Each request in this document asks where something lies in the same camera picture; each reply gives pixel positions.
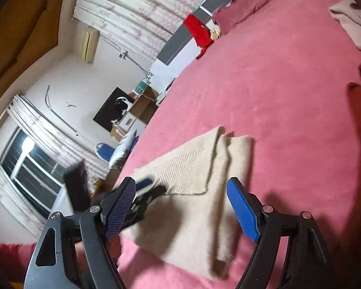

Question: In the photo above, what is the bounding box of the light pink folded garment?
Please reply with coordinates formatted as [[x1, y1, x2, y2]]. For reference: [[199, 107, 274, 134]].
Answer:
[[329, 0, 361, 51]]

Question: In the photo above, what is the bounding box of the window with white frame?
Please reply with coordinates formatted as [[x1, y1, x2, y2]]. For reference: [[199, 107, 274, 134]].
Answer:
[[0, 129, 66, 218]]

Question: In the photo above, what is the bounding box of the beige air conditioner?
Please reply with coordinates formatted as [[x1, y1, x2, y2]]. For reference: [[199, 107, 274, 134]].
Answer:
[[79, 26, 100, 64]]

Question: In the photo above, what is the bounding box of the red garment on headboard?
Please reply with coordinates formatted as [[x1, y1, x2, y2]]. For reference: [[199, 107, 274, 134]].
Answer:
[[183, 14, 214, 60]]

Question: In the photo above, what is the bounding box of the patterned white curtain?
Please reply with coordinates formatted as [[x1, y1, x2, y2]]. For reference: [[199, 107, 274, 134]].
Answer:
[[71, 0, 230, 41]]

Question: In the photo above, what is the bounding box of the wooden desk cabinet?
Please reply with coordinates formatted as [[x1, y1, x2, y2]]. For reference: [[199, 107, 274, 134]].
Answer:
[[110, 87, 158, 142]]

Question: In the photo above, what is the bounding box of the red sleeve forearm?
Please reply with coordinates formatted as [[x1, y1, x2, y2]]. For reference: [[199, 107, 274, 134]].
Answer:
[[0, 243, 37, 283]]

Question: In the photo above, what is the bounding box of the blue chair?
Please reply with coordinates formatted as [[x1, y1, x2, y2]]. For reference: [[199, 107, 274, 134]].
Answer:
[[95, 143, 115, 162]]

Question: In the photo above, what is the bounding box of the person left hand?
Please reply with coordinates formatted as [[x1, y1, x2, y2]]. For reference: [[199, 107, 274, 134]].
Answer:
[[75, 234, 123, 273]]

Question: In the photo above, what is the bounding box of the grey white headboard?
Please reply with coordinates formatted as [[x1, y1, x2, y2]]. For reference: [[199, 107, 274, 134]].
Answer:
[[143, 0, 232, 94]]

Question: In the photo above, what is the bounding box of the dark pink pillow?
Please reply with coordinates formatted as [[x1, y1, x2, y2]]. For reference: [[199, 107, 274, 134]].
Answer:
[[212, 0, 272, 35]]

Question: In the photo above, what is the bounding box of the black wall television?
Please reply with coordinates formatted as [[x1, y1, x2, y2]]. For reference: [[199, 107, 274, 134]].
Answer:
[[93, 87, 134, 132]]

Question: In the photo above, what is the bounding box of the white pillow on chair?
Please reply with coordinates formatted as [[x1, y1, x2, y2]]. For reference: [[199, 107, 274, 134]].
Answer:
[[109, 129, 137, 169]]

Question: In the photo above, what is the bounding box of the pink bed blanket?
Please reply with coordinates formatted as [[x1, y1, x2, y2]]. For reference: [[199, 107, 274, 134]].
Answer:
[[118, 0, 361, 288]]

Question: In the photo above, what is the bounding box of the beige knit sweater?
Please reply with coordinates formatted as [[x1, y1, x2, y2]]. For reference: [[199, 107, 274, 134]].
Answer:
[[122, 127, 254, 279]]

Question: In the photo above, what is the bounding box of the small beige plush toy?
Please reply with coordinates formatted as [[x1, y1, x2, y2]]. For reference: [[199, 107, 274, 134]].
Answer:
[[210, 27, 222, 42]]

